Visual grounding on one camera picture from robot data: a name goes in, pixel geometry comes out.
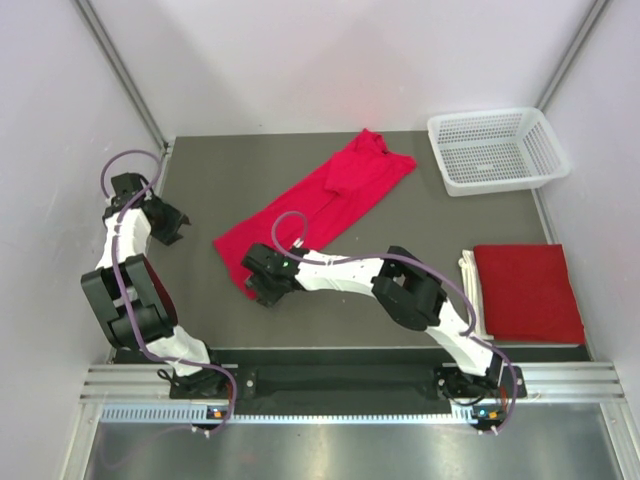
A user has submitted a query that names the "bright pink-red t shirt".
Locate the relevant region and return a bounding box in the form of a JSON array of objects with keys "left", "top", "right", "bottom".
[{"left": 213, "top": 129, "right": 417, "bottom": 300}]

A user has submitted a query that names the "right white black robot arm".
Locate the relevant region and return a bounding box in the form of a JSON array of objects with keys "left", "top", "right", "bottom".
[{"left": 241, "top": 243, "right": 504, "bottom": 397}]

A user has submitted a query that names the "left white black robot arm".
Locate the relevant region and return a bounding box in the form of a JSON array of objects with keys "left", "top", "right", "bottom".
[{"left": 81, "top": 173, "right": 227, "bottom": 398}]

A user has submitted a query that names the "folded white t shirt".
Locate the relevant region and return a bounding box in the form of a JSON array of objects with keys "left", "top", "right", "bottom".
[{"left": 458, "top": 250, "right": 494, "bottom": 340}]

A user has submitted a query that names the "folded dark red t shirt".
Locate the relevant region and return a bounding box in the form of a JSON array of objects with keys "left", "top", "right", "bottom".
[{"left": 473, "top": 244, "right": 586, "bottom": 345}]

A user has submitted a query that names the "white plastic basket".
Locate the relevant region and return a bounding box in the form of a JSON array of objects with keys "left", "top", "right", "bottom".
[{"left": 427, "top": 107, "right": 571, "bottom": 197}]

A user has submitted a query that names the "left aluminium corner post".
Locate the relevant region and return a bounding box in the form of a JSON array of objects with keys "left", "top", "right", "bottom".
[{"left": 71, "top": 0, "right": 171, "bottom": 153}]

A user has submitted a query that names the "aluminium corner post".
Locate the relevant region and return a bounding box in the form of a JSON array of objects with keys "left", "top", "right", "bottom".
[
  {"left": 535, "top": 0, "right": 612, "bottom": 112},
  {"left": 71, "top": 0, "right": 171, "bottom": 153}
]

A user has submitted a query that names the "aluminium front rail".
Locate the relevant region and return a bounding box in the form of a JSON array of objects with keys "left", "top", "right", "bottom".
[{"left": 80, "top": 362, "right": 624, "bottom": 411}]

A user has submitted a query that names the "grey slotted cable duct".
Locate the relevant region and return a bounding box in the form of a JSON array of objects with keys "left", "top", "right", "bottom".
[{"left": 99, "top": 402, "right": 511, "bottom": 425}]

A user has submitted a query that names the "right aluminium corner post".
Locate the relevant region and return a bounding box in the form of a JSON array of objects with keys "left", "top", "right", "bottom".
[{"left": 535, "top": 0, "right": 612, "bottom": 112}]

